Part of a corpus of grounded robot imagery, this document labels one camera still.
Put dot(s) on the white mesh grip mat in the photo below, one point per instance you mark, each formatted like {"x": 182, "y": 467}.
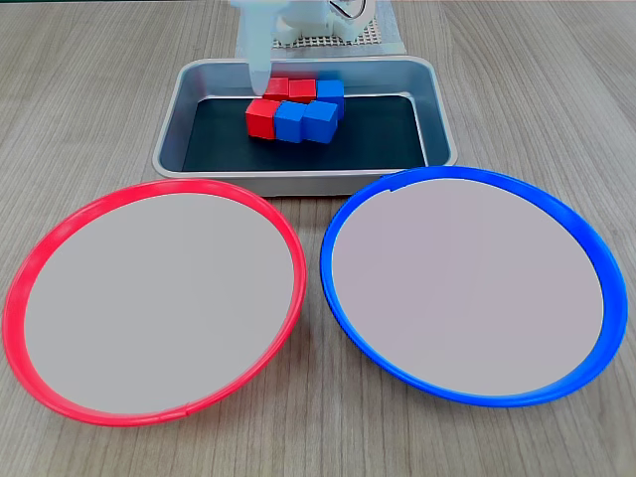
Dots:
{"x": 318, "y": 44}

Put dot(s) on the silver metal tray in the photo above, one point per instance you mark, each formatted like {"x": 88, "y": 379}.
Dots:
{"x": 171, "y": 129}

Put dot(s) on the red wooden cube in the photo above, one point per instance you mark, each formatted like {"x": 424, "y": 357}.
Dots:
{"x": 302, "y": 91}
{"x": 276, "y": 88}
{"x": 258, "y": 121}

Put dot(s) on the red rimmed white dish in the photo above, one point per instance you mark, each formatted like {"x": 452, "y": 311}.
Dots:
{"x": 149, "y": 238}

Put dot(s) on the blue rimmed white dish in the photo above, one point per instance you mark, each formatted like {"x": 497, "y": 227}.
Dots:
{"x": 472, "y": 223}

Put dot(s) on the blue wooden cube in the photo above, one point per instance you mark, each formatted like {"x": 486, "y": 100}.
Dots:
{"x": 320, "y": 121}
{"x": 289, "y": 121}
{"x": 330, "y": 92}

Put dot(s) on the black tray liner mat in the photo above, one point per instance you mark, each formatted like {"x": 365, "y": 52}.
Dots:
{"x": 223, "y": 139}

